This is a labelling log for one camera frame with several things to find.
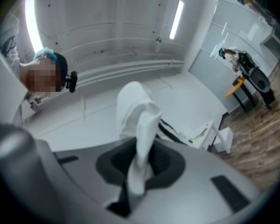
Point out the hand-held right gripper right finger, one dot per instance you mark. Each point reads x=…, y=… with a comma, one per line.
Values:
x=170, y=169

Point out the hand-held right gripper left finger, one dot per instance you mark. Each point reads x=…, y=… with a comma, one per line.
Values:
x=112, y=167

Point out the white garment with black stripes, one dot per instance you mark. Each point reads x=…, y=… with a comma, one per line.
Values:
x=135, y=106

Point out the white desk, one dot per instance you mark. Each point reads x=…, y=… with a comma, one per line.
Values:
x=206, y=134

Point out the small white storage box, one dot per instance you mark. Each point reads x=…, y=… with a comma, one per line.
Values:
x=227, y=134

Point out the white ceiling pipes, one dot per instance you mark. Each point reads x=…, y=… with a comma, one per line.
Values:
x=130, y=67

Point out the round wooden table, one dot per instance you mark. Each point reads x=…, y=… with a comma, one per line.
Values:
x=234, y=90

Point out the yellow and black tool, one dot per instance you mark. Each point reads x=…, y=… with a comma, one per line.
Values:
x=239, y=81

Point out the person's head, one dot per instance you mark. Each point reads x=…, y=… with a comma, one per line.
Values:
x=44, y=76

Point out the blue hair cap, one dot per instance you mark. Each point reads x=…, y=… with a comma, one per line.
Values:
x=45, y=52

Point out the person's grey shirt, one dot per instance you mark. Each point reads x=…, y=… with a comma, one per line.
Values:
x=4, y=83

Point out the long ceiling light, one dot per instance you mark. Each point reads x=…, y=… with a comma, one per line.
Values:
x=176, y=20
x=32, y=24

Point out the black head-mounted camera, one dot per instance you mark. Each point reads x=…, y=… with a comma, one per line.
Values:
x=72, y=81

